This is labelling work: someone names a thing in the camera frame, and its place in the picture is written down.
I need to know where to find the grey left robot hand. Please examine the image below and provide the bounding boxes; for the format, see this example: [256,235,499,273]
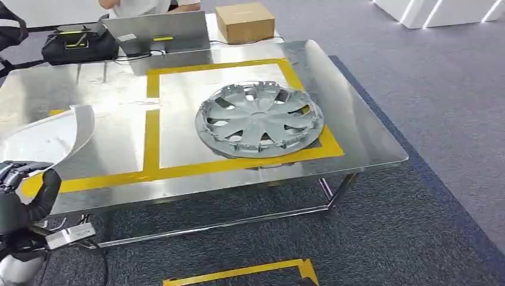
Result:
[0,160,63,238]

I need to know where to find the white curved plastic part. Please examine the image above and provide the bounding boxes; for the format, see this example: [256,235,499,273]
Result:
[0,104,96,179]

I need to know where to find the black bag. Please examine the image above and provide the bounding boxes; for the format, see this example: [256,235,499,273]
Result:
[41,24,120,67]

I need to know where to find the white desk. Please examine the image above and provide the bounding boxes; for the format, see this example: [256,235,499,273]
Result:
[0,0,110,29]

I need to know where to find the yellow floor tape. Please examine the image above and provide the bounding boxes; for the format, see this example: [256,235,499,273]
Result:
[162,258,320,286]

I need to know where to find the silver laptop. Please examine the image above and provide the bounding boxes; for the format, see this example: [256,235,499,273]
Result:
[101,10,211,57]

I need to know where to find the person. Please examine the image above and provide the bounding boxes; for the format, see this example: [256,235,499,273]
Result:
[98,0,202,19]

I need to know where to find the silver wheel hubcap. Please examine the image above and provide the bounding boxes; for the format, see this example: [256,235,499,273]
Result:
[195,80,325,160]

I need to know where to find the cardboard box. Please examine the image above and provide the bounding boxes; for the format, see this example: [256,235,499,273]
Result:
[214,2,276,45]

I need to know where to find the steel bench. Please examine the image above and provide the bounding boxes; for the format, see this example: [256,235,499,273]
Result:
[0,39,410,250]

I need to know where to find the white display plinth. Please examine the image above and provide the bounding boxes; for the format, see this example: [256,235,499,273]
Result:
[402,0,498,29]
[481,0,505,23]
[372,0,413,23]

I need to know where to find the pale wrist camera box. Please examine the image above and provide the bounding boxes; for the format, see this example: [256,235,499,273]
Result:
[44,222,98,251]

